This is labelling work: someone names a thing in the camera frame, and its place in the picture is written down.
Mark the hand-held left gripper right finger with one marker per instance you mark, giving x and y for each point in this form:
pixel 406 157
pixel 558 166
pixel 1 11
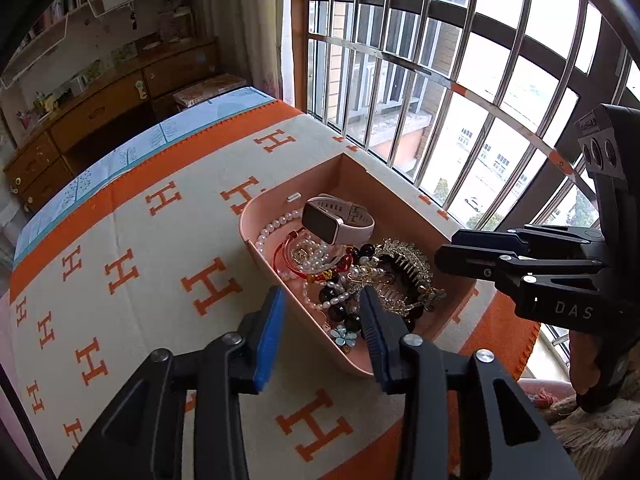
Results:
pixel 372 340

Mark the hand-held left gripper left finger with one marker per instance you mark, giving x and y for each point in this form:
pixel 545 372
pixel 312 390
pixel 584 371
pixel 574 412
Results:
pixel 270 340

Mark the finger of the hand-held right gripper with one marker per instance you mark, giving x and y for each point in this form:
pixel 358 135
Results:
pixel 475 262
pixel 500 239

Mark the blue flower hair clip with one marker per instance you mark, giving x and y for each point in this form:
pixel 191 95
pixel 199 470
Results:
pixel 345 336

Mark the rhinestone hair comb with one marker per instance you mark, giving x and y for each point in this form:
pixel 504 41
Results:
pixel 400 255

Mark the pink smart watch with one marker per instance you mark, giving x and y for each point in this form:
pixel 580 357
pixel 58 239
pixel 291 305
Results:
pixel 320 220

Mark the pink plastic tray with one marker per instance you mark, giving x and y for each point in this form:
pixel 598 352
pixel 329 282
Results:
pixel 350 180

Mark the person's right hand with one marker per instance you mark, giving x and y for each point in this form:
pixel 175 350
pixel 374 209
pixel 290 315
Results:
pixel 580 360

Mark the orange beige patterned blanket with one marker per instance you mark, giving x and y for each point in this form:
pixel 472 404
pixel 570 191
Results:
pixel 150 320

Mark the metal window grille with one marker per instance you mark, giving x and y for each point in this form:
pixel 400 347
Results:
pixel 450 50

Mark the cream knitted cloth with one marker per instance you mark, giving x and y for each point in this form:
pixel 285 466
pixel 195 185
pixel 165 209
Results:
pixel 590 435

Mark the blue tree print sheet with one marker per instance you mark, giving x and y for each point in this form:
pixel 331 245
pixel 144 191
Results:
pixel 150 142

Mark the stack of books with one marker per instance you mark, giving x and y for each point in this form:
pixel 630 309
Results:
pixel 210 89

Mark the wooden desk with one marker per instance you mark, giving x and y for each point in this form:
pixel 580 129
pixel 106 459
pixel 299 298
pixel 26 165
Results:
pixel 100 115

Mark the beige curtain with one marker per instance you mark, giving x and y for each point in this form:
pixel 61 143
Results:
pixel 250 20

